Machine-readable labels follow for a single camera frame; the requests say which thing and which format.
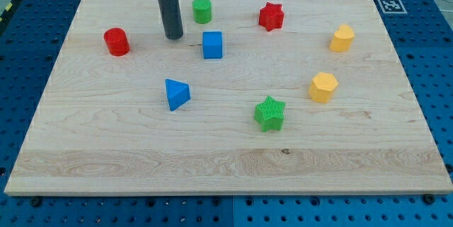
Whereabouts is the yellow heart block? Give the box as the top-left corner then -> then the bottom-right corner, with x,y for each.
329,24 -> 355,52

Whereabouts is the wooden board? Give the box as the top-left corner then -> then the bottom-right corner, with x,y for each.
5,0 -> 452,196

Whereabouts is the red star block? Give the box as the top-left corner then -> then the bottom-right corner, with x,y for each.
258,2 -> 285,31

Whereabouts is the black yellow hazard tape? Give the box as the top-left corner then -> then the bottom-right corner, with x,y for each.
1,0 -> 22,25

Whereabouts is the white fiducial marker tag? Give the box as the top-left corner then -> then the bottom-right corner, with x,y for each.
377,0 -> 407,14

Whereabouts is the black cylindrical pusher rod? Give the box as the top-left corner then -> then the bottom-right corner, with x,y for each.
158,0 -> 183,40

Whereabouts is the green cylinder block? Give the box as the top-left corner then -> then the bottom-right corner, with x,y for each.
192,0 -> 212,24

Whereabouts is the yellow hexagon block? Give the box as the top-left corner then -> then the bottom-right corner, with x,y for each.
309,72 -> 338,104

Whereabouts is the green star block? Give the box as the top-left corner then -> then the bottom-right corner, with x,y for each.
254,95 -> 286,132

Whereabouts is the red cylinder block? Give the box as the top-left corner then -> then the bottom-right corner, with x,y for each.
103,28 -> 130,57

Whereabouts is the blue triangle block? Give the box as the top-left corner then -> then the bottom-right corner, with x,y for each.
165,79 -> 190,111

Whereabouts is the blue cube block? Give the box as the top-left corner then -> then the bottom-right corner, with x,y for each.
202,31 -> 223,59

